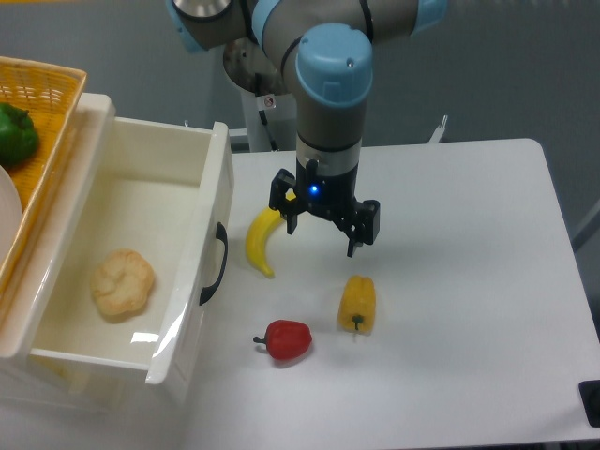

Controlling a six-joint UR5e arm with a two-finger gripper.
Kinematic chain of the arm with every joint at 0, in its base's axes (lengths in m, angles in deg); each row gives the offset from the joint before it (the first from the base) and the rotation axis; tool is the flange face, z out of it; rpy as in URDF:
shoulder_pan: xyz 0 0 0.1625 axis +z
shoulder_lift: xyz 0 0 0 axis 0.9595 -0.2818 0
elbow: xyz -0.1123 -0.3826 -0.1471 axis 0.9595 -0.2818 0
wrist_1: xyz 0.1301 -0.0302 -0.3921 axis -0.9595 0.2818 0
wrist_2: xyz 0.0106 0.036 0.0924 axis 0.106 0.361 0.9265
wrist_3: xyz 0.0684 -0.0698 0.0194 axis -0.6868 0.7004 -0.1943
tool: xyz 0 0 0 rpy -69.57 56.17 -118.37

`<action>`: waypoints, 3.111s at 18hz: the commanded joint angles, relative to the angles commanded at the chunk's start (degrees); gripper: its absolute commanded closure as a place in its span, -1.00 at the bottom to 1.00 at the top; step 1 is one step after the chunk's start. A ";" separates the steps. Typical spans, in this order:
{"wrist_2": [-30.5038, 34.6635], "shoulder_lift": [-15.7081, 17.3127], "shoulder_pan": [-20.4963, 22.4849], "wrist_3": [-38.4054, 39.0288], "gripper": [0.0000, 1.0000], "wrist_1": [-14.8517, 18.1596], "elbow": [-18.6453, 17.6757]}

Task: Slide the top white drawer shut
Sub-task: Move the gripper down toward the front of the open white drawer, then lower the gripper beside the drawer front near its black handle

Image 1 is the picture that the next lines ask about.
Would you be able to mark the black corner object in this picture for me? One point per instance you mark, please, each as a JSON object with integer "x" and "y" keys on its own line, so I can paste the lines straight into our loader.
{"x": 590, "y": 396}

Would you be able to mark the white drawer cabinet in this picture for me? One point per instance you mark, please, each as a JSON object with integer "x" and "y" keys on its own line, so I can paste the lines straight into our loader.
{"x": 22, "y": 378}

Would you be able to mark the red toy bell pepper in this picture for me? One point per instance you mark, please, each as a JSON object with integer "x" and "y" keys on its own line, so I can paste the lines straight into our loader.
{"x": 285, "y": 340}

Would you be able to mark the toy bread bun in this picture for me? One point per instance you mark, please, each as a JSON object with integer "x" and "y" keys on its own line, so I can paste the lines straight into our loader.
{"x": 121, "y": 284}

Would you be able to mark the white plate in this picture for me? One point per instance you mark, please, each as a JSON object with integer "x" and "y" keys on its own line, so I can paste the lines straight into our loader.
{"x": 11, "y": 213}

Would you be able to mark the green toy bell pepper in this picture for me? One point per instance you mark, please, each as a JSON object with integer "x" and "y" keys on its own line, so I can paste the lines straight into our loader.
{"x": 19, "y": 138}

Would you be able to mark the yellow toy banana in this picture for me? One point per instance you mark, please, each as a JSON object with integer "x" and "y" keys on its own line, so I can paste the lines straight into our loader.
{"x": 258, "y": 232}

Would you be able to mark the yellow toy bell pepper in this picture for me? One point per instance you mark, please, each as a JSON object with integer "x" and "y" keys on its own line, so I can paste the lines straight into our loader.
{"x": 357, "y": 307}

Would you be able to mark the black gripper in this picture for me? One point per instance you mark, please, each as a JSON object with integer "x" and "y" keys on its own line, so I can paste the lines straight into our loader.
{"x": 330, "y": 197}

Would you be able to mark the white table clamp bracket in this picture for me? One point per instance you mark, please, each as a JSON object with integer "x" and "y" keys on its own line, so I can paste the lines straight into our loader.
{"x": 438, "y": 132}

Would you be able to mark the yellow woven basket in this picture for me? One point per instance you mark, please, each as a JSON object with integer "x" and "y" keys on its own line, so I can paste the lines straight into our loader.
{"x": 50, "y": 94}

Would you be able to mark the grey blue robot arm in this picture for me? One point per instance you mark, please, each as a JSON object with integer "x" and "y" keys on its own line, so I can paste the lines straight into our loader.
{"x": 322, "y": 50}

